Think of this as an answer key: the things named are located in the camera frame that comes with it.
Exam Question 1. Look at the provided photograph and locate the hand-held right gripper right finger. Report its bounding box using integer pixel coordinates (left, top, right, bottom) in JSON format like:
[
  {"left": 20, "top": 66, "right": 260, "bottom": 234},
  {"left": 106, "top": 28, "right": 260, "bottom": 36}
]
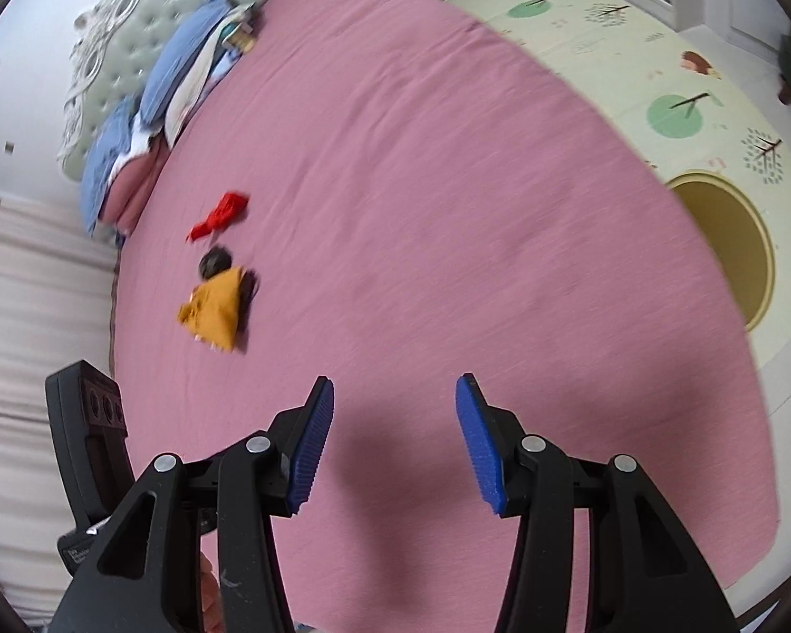
[{"left": 455, "top": 372, "right": 742, "bottom": 633}]

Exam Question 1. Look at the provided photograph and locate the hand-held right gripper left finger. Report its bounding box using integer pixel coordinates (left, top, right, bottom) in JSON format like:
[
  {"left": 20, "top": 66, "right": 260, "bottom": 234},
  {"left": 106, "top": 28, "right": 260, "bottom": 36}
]
[{"left": 51, "top": 376, "right": 336, "bottom": 633}]

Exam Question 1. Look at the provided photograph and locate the beige curtain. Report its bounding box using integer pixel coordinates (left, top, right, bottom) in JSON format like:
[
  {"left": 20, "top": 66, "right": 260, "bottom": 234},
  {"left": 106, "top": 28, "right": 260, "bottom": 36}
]
[{"left": 0, "top": 191, "right": 123, "bottom": 608}]

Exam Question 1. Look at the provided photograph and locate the dark brown sock ball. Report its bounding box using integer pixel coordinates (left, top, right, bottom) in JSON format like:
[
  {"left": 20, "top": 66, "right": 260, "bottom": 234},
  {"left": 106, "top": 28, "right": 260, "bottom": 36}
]
[{"left": 198, "top": 247, "right": 235, "bottom": 280}]

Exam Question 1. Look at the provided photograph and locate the red crumpled cloth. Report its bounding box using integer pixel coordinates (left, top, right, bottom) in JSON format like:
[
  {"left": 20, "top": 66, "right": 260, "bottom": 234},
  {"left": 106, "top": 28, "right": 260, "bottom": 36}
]
[{"left": 186, "top": 191, "right": 250, "bottom": 243}]

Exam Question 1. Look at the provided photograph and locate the pink pillow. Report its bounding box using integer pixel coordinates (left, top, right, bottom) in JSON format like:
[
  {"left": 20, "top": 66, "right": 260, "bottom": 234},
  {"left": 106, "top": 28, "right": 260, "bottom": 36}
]
[{"left": 102, "top": 145, "right": 169, "bottom": 235}]

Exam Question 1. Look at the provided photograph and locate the white pillow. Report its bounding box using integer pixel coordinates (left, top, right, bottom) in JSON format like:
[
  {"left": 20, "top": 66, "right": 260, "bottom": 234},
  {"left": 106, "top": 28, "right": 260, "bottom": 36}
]
[{"left": 163, "top": 26, "right": 238, "bottom": 146}]

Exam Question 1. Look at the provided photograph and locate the printed play mat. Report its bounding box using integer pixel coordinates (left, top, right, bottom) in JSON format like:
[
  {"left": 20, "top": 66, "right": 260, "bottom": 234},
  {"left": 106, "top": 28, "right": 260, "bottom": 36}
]
[{"left": 445, "top": 0, "right": 791, "bottom": 423}]

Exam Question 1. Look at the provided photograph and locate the baby bottle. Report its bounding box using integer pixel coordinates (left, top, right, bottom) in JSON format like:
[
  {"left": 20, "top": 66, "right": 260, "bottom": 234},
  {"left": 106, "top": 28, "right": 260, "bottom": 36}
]
[{"left": 220, "top": 3, "right": 261, "bottom": 54}]

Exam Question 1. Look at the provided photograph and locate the mustard yellow drawstring pouch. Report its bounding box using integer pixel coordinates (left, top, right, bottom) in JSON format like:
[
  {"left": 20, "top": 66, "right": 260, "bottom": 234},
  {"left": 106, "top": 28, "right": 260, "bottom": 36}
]
[{"left": 177, "top": 265, "right": 255, "bottom": 352}]

